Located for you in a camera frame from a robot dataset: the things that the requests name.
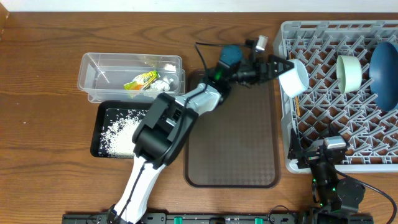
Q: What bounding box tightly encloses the white bowl light blue rim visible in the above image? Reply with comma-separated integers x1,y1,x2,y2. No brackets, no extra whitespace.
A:
279,59,309,98

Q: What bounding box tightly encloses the mint green bowl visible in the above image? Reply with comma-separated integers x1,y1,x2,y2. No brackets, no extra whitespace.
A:
336,55,362,94

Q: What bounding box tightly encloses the dark blue plate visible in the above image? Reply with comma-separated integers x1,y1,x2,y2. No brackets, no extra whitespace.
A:
369,42,397,111

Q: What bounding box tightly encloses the white tissue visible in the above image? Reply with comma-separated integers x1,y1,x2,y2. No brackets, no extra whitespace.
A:
149,77,174,91

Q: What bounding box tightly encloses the green orange snack wrapper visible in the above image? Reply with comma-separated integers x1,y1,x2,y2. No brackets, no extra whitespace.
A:
124,70,160,90

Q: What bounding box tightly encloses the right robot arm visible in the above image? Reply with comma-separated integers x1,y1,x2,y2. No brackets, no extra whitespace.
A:
288,125,365,223

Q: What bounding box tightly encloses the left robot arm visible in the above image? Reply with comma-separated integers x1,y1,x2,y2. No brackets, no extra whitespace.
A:
106,45,294,223

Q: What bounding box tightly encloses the grey dishwasher rack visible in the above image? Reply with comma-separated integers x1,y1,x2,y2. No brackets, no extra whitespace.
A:
273,20,397,173

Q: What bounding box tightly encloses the brown serving tray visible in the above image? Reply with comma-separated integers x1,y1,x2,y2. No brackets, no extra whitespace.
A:
184,82,280,189

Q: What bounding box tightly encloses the clear plastic bin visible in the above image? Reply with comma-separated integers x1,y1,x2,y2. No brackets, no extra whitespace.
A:
77,52,185,103

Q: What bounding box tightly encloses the black rectangular tray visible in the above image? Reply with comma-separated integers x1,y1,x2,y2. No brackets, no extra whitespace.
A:
90,101,151,157

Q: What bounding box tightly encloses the spilled white rice pile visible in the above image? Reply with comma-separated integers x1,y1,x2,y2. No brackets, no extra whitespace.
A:
98,108,147,159

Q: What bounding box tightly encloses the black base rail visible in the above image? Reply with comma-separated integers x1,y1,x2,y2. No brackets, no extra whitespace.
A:
61,212,374,224

